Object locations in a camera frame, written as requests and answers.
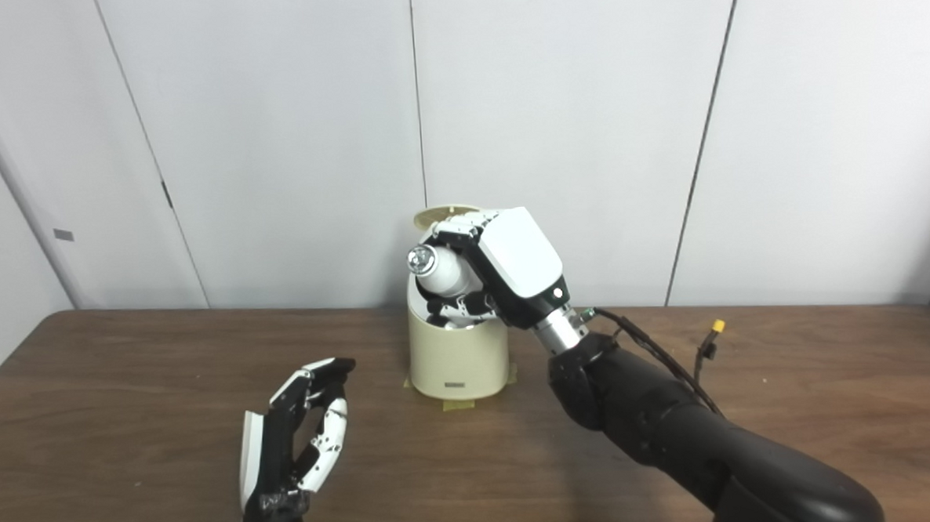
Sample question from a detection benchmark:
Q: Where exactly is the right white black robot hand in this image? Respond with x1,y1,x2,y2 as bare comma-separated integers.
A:
418,205,572,334

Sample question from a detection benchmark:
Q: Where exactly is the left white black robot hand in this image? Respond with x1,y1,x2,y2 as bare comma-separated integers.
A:
232,357,363,522

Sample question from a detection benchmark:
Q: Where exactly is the small white plastic bottle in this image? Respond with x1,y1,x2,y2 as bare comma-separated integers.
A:
406,241,485,299

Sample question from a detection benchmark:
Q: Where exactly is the cream round bin lid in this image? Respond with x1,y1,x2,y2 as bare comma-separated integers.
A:
413,203,484,233

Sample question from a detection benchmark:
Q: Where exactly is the cream-colored bin body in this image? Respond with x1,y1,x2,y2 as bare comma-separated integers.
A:
403,271,513,403

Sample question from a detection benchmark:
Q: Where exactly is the short yellow-tipped black cable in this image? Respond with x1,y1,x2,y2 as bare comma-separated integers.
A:
692,319,728,385

